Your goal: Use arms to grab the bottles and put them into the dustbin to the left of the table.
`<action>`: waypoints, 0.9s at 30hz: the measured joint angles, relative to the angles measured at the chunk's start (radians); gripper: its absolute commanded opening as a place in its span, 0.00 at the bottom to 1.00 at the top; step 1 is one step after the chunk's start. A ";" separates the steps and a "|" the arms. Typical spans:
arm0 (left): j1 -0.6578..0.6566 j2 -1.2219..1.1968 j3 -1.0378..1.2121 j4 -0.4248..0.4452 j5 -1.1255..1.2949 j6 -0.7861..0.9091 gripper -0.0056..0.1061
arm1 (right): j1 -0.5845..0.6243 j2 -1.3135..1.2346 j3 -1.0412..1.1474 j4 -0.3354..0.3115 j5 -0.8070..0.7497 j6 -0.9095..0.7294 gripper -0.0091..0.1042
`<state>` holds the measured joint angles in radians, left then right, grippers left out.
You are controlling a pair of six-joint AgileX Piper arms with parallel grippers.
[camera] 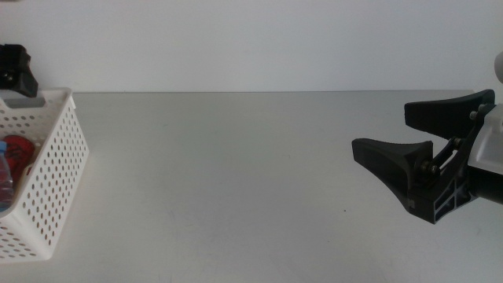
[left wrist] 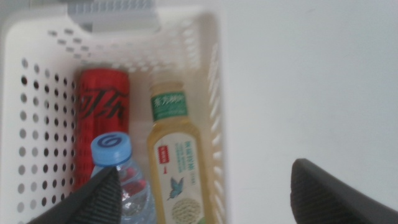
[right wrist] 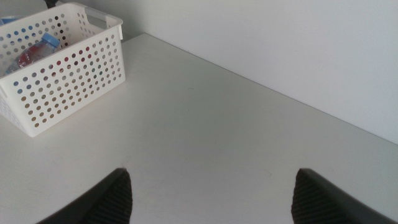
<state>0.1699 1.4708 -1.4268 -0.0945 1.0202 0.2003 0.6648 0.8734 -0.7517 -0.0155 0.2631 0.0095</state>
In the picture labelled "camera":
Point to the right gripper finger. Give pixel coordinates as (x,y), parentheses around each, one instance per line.
(393,161)
(444,116)

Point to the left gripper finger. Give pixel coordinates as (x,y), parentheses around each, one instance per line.
(29,84)

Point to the red bottle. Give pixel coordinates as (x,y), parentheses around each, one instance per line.
(19,157)

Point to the clear water bottle blue label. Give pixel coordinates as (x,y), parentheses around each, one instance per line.
(4,184)

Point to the white perforated plastic basket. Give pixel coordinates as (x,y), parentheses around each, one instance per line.
(59,165)

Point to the white right camera bracket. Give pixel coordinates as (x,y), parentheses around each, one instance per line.
(489,145)

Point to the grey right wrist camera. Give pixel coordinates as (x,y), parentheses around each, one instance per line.
(500,67)

